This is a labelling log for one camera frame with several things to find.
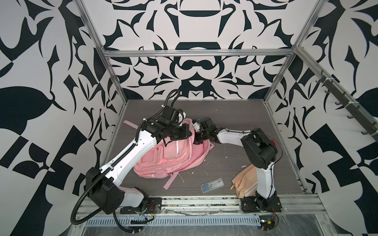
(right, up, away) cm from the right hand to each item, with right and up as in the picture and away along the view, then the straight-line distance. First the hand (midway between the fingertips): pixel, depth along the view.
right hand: (183, 138), depth 91 cm
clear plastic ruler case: (+15, -23, -11) cm, 30 cm away
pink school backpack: (-8, -9, -12) cm, 17 cm away
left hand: (+4, +6, -16) cm, 17 cm away
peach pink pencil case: (+33, -22, -11) cm, 42 cm away
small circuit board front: (+41, -37, -19) cm, 58 cm away
